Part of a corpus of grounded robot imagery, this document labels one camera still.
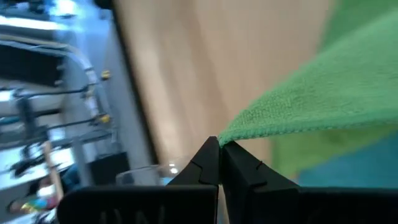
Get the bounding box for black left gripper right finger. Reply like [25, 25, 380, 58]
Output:
[222, 141, 398, 224]

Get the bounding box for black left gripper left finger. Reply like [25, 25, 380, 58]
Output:
[57, 136, 220, 224]

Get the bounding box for light blue microfiber towel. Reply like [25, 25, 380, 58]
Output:
[295, 132, 398, 189]

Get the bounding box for green microfiber towel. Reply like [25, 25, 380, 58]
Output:
[217, 0, 398, 180]

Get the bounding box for person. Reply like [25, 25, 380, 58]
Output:
[7, 179, 65, 215]

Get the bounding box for black metal table frame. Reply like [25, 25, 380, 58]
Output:
[93, 0, 161, 166]

